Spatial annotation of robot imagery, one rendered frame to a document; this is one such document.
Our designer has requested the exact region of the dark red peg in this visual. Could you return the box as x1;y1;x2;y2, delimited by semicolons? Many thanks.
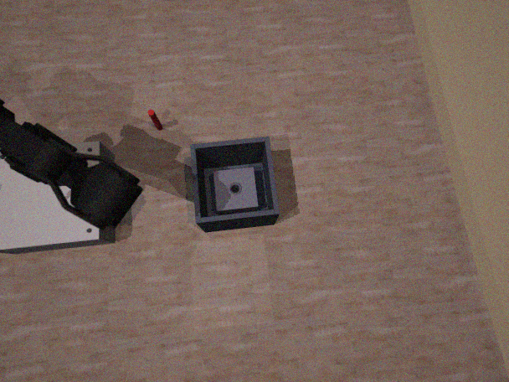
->
148;109;162;131

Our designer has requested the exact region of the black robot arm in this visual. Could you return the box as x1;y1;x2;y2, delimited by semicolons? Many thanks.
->
0;99;142;230

